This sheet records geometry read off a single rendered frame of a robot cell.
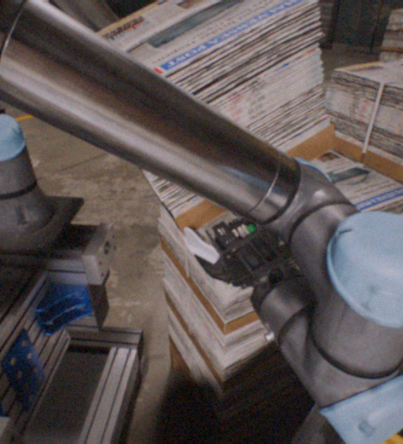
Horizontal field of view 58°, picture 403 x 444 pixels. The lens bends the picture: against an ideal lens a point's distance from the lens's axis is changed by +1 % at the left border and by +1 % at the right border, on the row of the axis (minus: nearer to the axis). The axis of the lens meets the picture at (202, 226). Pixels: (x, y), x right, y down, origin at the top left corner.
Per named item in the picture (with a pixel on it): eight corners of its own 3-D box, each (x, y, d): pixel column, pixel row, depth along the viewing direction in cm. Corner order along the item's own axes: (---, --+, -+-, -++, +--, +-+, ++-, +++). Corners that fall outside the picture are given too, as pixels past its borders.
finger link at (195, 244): (172, 212, 55) (219, 227, 49) (186, 238, 58) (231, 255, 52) (159, 225, 53) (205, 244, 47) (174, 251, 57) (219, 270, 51)
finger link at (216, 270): (205, 238, 54) (253, 255, 49) (210, 245, 55) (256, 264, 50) (186, 260, 52) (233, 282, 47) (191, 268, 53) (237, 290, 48)
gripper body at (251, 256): (250, 199, 48) (306, 254, 39) (265, 242, 53) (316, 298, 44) (200, 229, 47) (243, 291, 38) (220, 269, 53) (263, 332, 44)
